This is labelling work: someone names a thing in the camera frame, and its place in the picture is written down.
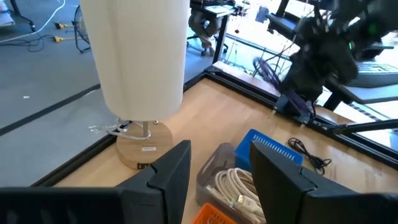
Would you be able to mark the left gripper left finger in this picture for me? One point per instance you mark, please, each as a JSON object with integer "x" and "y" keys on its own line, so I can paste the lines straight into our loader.
{"x": 149, "y": 199}

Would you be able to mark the person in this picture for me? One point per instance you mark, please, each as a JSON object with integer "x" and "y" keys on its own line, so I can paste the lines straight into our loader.
{"x": 205, "y": 25}

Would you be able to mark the black aluminium table frame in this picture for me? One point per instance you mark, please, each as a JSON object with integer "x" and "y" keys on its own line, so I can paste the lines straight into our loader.
{"x": 74, "y": 161}

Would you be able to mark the white shade wooden table lamp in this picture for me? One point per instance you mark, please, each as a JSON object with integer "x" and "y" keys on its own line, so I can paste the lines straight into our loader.
{"x": 140, "y": 62}

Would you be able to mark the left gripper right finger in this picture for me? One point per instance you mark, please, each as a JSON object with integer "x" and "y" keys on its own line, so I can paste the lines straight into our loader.
{"x": 286, "y": 193}

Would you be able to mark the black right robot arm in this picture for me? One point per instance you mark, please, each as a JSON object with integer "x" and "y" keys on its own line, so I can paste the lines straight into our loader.
{"x": 373, "y": 18}

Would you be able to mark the grey transparent plastic basket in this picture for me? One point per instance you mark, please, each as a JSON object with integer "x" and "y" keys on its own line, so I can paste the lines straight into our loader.
{"x": 214, "y": 165}

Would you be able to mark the orange plastic basket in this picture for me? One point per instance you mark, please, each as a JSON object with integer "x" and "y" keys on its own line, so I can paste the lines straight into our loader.
{"x": 211, "y": 216}

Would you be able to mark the blue plastic basket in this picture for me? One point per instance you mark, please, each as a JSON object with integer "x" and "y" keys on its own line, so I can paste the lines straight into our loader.
{"x": 248, "y": 152}

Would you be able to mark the black floor fan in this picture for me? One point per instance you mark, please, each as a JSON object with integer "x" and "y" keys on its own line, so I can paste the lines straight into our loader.
{"x": 79, "y": 25}

